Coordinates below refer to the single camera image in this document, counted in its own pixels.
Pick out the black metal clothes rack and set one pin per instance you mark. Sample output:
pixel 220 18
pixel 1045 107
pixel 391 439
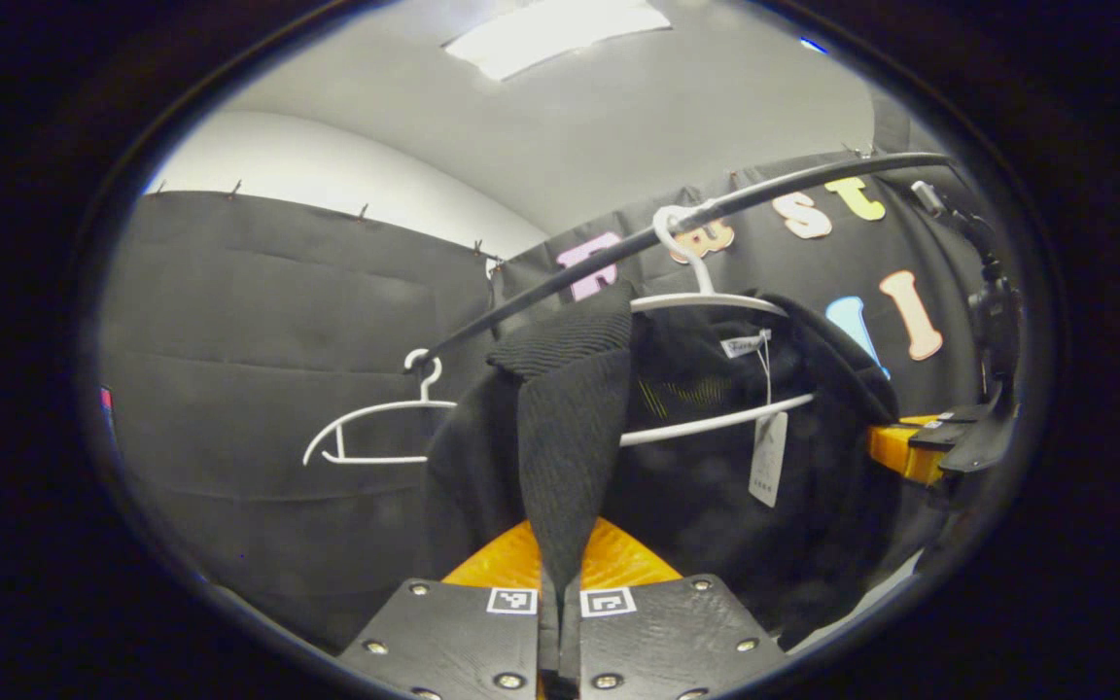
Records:
pixel 521 299

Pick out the small ceiling light panel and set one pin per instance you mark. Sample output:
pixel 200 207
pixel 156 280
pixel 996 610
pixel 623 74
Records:
pixel 813 45

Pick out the black backdrop cloth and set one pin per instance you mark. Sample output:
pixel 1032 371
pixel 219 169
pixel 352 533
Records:
pixel 259 340

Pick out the large ceiling light panel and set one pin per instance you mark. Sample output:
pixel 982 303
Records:
pixel 550 34

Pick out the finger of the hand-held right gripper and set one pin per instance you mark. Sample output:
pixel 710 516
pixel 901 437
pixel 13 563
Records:
pixel 949 421
pixel 910 452

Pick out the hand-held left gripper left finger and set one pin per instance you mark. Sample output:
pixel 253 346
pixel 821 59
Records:
pixel 453 637

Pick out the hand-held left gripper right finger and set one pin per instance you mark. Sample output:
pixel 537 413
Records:
pixel 667 632

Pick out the black knit jacket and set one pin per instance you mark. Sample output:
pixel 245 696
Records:
pixel 696 486

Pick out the white plastic hanger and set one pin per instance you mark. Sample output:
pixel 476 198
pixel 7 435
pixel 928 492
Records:
pixel 716 300
pixel 385 460

